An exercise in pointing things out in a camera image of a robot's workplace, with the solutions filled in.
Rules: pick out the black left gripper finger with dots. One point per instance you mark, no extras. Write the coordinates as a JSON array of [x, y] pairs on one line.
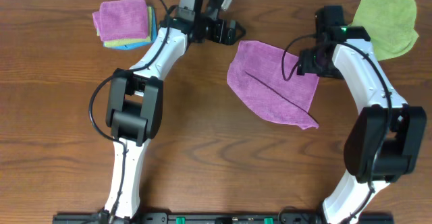
[[240, 36], [239, 27]]

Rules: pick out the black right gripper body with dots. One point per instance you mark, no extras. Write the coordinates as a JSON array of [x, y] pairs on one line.
[[311, 63]]

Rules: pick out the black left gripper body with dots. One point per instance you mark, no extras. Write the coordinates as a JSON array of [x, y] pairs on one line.
[[204, 30]]

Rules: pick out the purple microfiber cloth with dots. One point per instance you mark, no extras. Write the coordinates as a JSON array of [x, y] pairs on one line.
[[255, 77]]

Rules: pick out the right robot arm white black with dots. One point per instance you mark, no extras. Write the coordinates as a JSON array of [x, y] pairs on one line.
[[385, 140]]

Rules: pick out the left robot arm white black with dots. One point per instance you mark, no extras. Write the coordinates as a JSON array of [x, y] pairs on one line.
[[135, 104]]

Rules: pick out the folded blue cloth in stack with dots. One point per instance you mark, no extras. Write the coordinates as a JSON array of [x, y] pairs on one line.
[[153, 31]]

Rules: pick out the folded yellow-green cloth in stack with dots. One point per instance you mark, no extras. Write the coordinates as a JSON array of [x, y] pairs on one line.
[[135, 41]]

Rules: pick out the green microfiber cloth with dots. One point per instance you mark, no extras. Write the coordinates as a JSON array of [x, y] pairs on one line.
[[390, 24]]

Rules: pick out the folded purple cloth on stack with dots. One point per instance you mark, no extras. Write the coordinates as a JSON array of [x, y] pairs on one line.
[[122, 19]]

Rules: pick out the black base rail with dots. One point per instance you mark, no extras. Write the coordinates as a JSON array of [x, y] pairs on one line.
[[292, 217]]

